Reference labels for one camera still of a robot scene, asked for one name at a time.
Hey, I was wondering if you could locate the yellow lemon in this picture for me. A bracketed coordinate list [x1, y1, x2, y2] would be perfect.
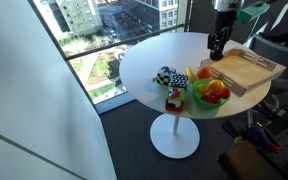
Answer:
[196, 83, 210, 96]

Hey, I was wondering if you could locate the black checkered soft cube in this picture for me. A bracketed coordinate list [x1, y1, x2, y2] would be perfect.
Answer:
[155, 65, 178, 87]

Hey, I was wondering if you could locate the red strawberry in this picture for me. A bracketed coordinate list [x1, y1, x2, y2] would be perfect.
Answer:
[218, 87, 232, 100]

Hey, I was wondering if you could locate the triangle patterned soft cube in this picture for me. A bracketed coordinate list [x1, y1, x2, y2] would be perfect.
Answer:
[168, 72, 190, 90]

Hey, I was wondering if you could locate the white table pedestal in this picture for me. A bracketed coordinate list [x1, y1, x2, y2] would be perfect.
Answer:
[149, 113, 201, 160]

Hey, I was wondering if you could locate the dark purple apple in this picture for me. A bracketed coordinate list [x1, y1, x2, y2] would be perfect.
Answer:
[210, 49, 224, 62]

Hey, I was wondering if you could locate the dark window frame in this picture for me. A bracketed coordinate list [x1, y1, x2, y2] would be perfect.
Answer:
[27, 0, 194, 115]

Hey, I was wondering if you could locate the light wooden box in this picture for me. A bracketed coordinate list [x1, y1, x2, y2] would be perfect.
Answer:
[199, 47, 288, 98]

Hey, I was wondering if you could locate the grey chair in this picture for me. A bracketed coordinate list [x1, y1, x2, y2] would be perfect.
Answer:
[246, 33, 288, 96]

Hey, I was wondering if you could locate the green bowl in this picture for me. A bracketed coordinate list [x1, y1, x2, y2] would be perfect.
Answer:
[191, 78, 232, 111]

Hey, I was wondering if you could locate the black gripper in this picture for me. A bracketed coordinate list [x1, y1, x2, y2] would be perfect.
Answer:
[206, 11, 236, 61]

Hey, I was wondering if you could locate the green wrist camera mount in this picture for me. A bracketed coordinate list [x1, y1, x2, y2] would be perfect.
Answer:
[235, 0, 271, 25]

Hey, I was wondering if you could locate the yellow banana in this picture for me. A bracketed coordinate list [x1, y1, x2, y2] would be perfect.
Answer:
[184, 66, 199, 85]

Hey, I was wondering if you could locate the dark red apple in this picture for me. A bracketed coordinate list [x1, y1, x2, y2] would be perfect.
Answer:
[201, 91, 221, 105]

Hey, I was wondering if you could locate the green soft cube with car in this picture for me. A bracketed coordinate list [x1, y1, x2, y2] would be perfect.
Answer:
[164, 86, 187, 114]

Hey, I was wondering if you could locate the brown box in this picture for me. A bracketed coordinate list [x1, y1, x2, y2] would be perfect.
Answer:
[216, 139, 286, 180]

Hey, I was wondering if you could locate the yellow orange round fruit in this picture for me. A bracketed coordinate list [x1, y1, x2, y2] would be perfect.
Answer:
[207, 79, 225, 94]

